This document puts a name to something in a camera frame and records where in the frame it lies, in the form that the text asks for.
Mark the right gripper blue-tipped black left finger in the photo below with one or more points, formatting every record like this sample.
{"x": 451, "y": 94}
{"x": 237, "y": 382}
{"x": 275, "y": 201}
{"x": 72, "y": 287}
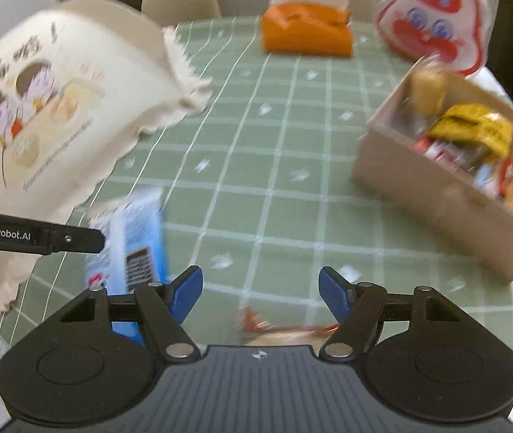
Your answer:
{"x": 162, "y": 309}

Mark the rabbit face snack bag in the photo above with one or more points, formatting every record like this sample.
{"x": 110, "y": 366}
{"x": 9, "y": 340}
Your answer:
{"x": 455, "y": 30}

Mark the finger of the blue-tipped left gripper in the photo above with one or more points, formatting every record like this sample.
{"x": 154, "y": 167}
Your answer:
{"x": 76, "y": 239}

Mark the yellow senbei cracker packet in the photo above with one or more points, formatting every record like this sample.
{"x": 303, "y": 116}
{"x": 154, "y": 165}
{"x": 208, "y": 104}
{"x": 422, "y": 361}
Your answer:
{"x": 428, "y": 90}

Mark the gold foil snack packet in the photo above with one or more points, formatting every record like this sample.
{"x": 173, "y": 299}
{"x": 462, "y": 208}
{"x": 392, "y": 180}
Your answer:
{"x": 475, "y": 125}

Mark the large cream snack bag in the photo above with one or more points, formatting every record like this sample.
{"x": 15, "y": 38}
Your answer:
{"x": 80, "y": 83}

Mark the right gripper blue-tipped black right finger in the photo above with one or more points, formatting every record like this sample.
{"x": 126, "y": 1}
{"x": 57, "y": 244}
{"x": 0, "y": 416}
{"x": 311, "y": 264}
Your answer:
{"x": 357, "y": 308}

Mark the blue wafer snack pack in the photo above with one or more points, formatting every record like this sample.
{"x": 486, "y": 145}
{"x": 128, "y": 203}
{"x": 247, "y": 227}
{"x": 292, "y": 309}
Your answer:
{"x": 133, "y": 253}

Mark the green grid tablecloth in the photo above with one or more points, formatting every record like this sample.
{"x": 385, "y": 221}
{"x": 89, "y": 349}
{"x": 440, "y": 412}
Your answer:
{"x": 258, "y": 193}

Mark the orange tissue box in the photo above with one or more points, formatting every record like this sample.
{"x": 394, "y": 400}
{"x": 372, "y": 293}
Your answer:
{"x": 310, "y": 29}

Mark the round rice cracker packet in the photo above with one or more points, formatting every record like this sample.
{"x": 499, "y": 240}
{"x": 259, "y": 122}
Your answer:
{"x": 258, "y": 332}

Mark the pink cardboard box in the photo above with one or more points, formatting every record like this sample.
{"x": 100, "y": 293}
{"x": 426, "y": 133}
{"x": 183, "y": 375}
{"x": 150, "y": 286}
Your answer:
{"x": 447, "y": 198}

